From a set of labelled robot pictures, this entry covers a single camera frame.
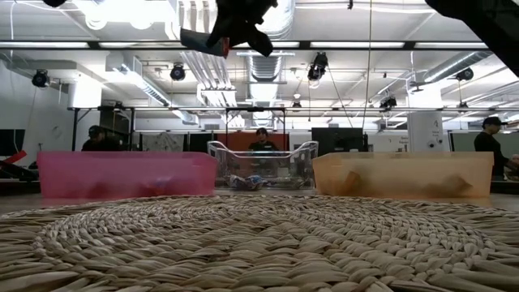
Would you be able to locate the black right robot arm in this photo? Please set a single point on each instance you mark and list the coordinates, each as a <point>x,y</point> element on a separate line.
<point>486,20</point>

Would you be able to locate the round woven wicker basket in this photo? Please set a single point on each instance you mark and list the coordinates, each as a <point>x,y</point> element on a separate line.
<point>259,243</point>

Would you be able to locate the grey fabric partition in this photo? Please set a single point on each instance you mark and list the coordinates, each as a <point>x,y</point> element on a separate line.
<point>162,142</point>

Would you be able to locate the bright blue granola bar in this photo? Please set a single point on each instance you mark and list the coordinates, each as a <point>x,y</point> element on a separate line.
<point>247,182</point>

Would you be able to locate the orange partition panel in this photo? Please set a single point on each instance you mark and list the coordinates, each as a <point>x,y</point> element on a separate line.
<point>235,141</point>

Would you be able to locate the black wall panel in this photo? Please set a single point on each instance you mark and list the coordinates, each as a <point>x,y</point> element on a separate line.
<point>12,141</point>

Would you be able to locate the silver ceiling air duct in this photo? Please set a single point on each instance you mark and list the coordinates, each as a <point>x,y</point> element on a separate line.
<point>265,69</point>

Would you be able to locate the black ceiling spotlight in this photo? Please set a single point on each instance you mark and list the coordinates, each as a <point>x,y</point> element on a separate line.
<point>177,73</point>
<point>40,78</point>
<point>388,103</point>
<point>464,74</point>
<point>318,65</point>

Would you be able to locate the pink plastic tray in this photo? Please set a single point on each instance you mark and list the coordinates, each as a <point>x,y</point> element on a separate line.
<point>121,172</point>

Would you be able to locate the person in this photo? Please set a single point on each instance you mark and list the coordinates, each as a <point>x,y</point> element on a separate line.
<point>262,142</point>
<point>99,141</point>
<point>488,146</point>

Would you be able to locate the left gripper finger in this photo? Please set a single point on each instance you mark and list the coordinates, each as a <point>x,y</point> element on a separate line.
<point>261,42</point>
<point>219,32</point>

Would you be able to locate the orange plastic tray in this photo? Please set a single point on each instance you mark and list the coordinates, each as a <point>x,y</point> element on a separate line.
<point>405,170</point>

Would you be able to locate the clear plastic bin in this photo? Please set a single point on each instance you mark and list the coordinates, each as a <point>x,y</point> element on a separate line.
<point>302,158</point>

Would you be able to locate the black computer monitor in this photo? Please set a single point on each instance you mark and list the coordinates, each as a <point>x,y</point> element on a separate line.
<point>336,140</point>

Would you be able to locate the black overhead light bar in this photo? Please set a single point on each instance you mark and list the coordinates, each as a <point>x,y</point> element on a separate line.
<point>121,45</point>

